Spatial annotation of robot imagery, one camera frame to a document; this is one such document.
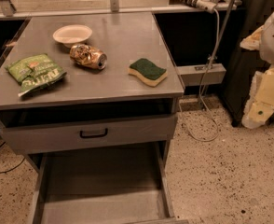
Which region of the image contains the black floor cable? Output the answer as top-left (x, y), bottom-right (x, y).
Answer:
top-left (0, 141), bottom-right (26, 175)

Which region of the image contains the grey upper drawer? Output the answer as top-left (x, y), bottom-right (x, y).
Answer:
top-left (0, 115), bottom-right (177, 154)

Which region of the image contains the black drawer handle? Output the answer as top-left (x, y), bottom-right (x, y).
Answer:
top-left (79, 128), bottom-right (108, 139)

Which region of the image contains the white cable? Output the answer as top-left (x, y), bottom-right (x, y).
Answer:
top-left (177, 7), bottom-right (221, 143)

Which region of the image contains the grey drawer cabinet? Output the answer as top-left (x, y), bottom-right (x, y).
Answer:
top-left (0, 12), bottom-right (184, 224)

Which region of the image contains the white cable plug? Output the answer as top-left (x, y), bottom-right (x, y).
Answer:
top-left (196, 0), bottom-right (216, 13)

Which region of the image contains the open grey lower drawer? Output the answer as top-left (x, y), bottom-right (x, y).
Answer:
top-left (28, 142), bottom-right (189, 224)

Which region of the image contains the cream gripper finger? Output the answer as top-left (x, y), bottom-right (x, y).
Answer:
top-left (241, 65), bottom-right (274, 129)

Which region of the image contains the green and yellow sponge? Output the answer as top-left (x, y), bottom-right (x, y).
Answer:
top-left (129, 58), bottom-right (168, 87)

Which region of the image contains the black side cabinet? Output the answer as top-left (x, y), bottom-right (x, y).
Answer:
top-left (219, 0), bottom-right (274, 127)

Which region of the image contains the crushed gold soda can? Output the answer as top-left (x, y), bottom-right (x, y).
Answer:
top-left (70, 44), bottom-right (107, 70)

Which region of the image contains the metal frame rail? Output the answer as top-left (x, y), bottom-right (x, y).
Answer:
top-left (0, 0), bottom-right (243, 21)

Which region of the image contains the white paper bowl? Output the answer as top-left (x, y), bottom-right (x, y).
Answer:
top-left (53, 24), bottom-right (92, 48)

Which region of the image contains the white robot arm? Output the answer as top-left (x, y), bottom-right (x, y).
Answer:
top-left (240, 12), bottom-right (274, 129)

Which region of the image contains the grey metal bracket block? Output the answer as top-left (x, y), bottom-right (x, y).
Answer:
top-left (177, 63), bottom-right (226, 87)

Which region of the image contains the green jalapeno chip bag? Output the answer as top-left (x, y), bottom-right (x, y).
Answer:
top-left (6, 53), bottom-right (66, 97)

